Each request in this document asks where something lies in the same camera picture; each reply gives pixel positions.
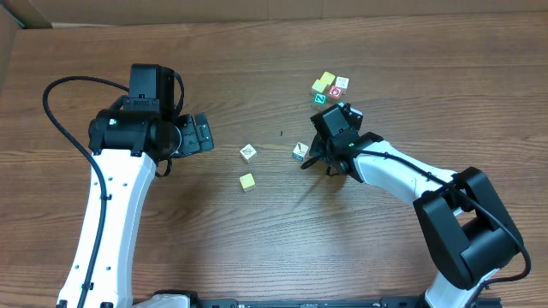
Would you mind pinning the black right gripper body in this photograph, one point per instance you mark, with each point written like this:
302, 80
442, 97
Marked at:
319, 151

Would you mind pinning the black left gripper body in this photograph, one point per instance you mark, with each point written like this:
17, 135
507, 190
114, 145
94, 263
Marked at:
199, 133

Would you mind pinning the white feather picture block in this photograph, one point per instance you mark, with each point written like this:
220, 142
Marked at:
300, 151

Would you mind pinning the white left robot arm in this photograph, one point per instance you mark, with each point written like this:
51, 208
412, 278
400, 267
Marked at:
127, 141

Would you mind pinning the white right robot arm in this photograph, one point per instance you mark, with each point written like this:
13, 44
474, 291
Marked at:
468, 231

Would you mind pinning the green Z letter block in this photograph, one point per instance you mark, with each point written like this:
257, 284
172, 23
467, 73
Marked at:
319, 99

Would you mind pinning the red letter block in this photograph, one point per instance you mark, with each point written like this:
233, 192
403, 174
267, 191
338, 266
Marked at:
334, 94

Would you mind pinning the yellow block near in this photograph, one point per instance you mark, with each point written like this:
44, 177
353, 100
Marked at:
318, 86

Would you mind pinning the plain white wooden block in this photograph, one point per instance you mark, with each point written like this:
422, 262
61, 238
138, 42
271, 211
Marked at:
342, 84

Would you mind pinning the white leaf picture block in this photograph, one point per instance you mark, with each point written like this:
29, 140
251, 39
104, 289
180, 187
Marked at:
248, 153

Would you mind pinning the yellow block far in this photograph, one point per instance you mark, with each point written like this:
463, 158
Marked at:
328, 78

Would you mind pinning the yellow lone block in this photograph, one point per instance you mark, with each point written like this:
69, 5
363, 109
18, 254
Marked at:
247, 182

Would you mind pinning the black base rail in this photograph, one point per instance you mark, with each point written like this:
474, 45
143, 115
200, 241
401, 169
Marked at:
189, 299

